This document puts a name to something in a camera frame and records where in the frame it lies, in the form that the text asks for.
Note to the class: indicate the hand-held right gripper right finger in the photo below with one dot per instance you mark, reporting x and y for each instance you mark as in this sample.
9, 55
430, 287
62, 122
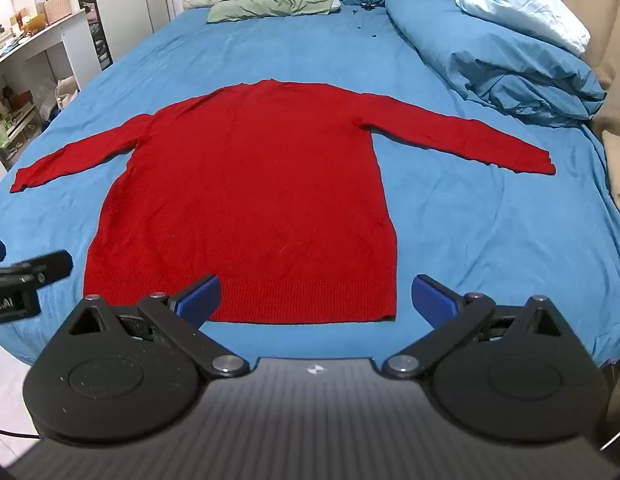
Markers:
430, 297

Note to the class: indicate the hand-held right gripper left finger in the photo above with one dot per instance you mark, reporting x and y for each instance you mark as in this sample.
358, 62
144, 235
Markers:
202, 297

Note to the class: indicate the red knit sweater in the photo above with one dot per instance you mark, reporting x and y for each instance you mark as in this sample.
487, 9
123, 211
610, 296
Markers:
250, 185

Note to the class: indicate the white bag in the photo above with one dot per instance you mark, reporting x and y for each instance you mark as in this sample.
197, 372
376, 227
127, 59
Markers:
66, 92

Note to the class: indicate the white desk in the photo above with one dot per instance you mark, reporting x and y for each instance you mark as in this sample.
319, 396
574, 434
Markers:
65, 40

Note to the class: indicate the blue duvet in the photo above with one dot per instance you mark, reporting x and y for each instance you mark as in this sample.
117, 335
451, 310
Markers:
465, 50

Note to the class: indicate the woven basket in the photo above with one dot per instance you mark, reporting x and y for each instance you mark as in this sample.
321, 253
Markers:
57, 9

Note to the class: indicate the white wardrobe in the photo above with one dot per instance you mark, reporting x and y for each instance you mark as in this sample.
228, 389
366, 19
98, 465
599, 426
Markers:
135, 0

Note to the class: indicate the small dark object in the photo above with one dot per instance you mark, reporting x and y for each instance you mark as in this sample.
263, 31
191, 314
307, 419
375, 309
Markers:
368, 6

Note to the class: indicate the green pillow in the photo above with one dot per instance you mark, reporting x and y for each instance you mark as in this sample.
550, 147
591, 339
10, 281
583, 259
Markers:
270, 5

